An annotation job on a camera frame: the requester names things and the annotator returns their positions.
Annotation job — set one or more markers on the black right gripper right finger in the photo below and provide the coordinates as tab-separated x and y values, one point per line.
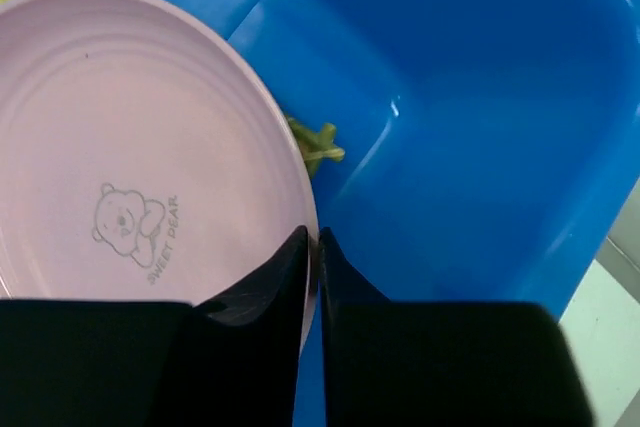
400	363

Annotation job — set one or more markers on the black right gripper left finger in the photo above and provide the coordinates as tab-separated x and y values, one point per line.
229	361

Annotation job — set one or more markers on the pink plastic plate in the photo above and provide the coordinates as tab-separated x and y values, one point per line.
141	157

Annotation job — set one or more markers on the blue plastic bin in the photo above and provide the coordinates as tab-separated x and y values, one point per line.
488	143

